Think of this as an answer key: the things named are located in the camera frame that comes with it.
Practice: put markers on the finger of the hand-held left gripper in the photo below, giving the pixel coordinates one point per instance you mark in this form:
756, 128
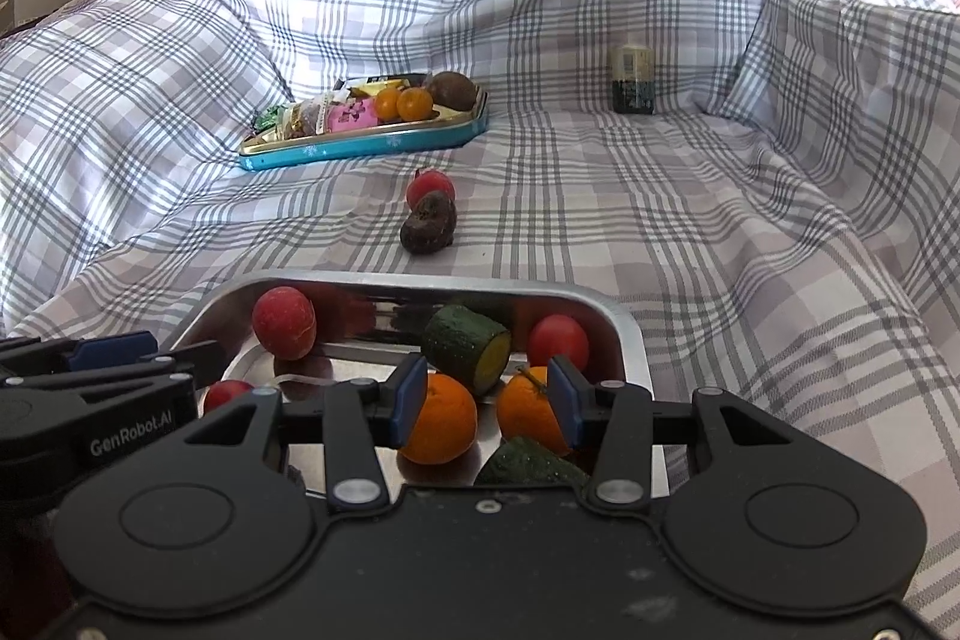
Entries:
169, 364
112, 349

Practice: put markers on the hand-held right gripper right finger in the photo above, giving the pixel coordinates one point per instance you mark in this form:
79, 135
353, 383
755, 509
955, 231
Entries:
562, 409

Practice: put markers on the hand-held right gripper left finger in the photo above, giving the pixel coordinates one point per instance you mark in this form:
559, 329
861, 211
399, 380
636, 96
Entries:
411, 401

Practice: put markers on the orange with stem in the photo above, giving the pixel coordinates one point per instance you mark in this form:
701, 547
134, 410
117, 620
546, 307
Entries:
529, 415

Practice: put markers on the round orange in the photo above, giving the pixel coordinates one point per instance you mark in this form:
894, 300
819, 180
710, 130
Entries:
444, 421

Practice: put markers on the small red tomato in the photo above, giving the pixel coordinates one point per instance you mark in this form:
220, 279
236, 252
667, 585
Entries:
225, 394

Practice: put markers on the green cucumber piece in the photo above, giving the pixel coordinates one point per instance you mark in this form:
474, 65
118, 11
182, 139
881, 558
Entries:
457, 344
529, 464

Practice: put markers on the red apple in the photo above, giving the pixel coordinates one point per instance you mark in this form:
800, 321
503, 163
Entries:
283, 321

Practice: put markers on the silver metal tray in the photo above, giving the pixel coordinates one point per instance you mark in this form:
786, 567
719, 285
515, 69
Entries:
450, 284

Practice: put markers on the dark brown mushroom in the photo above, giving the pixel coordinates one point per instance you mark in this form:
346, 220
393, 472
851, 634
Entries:
427, 226

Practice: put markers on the red radish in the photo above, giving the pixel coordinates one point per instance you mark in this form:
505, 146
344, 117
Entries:
433, 185

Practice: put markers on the teal gold tin tray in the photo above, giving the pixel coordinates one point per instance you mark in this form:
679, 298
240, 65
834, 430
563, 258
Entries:
360, 149

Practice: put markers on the green wrapped candy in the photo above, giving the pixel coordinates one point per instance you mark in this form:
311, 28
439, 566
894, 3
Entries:
266, 120

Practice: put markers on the clear brown snack packet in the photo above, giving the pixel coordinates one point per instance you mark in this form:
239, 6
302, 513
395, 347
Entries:
307, 119

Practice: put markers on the pink snack packet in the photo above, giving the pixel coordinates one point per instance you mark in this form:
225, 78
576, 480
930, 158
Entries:
352, 115

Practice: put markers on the small orange mandarin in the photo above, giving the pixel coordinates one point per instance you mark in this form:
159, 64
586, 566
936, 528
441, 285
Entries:
386, 105
415, 103

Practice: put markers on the brown kiwi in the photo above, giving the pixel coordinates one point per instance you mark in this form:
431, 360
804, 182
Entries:
452, 89

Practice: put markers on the yellow wrapped snack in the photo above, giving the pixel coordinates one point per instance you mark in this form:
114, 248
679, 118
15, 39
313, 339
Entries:
373, 87

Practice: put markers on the black snack packet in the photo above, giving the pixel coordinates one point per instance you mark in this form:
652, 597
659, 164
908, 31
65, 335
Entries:
375, 80

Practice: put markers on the dark drink can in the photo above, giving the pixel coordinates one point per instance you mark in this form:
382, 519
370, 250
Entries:
634, 78

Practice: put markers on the cardboard box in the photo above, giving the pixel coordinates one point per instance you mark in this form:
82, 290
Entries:
26, 6

